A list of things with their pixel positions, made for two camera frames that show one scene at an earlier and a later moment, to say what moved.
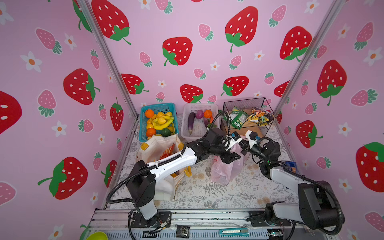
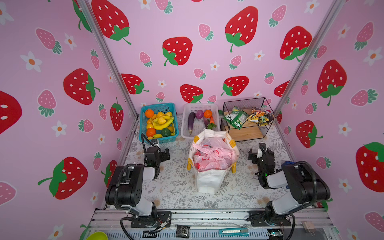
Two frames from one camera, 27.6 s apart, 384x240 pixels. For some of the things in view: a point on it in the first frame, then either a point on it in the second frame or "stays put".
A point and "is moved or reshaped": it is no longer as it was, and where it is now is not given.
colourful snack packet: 262,117 stays put
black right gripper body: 258,152 to 256,159
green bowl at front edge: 97,235 stays put
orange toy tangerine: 149,113 stays put
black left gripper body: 218,150 to 161,158
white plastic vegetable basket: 199,129 stays put
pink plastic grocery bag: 222,173 is moved or reshaped
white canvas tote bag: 154,148 to 213,154
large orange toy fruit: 150,131 stays put
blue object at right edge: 292,165 stays put
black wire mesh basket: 255,114 stays put
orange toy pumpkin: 207,114 stays put
